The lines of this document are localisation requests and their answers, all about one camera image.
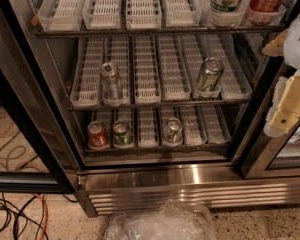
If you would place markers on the clear plastic bag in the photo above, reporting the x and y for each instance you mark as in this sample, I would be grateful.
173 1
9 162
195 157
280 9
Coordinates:
171 221

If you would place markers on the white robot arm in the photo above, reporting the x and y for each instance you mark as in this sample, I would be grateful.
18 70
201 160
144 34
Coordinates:
291 46

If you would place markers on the red coke can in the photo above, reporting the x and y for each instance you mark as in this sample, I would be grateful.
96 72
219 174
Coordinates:
97 134

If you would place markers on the glass fridge door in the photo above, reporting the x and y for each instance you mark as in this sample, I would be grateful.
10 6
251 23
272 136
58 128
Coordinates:
255 151
33 76

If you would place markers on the steel fridge base grille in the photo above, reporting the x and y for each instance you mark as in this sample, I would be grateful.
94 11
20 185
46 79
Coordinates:
108 191

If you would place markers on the green soda can bottom shelf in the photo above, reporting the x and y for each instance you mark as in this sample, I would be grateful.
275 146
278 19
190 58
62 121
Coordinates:
121 133

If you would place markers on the middle wire shelf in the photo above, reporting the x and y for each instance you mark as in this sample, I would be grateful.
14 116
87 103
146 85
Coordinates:
189 102

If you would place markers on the silver blue can middle shelf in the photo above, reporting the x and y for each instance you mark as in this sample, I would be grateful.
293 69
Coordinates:
111 81

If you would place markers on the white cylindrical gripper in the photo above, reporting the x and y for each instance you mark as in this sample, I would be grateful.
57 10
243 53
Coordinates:
298 40

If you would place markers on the glass fridge door right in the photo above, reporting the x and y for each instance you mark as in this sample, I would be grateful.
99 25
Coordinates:
255 151

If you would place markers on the silver green can bottom shelf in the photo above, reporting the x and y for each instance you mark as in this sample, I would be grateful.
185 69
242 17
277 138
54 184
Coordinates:
172 130

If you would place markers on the glass fridge door left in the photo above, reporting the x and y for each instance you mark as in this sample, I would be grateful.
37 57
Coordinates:
33 76

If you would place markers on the top wire shelf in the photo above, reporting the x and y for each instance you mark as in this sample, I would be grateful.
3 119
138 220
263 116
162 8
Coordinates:
157 32

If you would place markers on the green can middle shelf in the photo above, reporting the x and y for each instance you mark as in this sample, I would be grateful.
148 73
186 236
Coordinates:
209 75

